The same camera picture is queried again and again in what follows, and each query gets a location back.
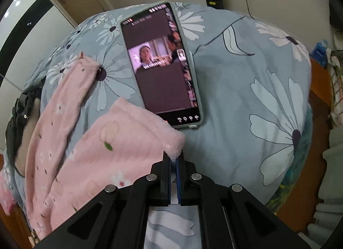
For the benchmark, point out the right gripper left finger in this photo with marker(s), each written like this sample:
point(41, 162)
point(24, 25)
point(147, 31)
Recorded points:
point(116, 217)

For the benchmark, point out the blue floral quilt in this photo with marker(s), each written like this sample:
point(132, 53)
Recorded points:
point(254, 84)

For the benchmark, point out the pink fleece garment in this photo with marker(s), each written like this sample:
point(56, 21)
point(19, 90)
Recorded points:
point(118, 148)

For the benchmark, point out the white black wardrobe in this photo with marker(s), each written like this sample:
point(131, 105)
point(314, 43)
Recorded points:
point(30, 29)

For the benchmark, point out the smartphone with grey case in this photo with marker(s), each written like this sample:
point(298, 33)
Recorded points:
point(162, 65)

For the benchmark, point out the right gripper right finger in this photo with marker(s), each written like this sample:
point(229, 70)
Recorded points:
point(231, 217)

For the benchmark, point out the black garment pile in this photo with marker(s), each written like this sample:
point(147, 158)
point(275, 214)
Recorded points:
point(25, 115)

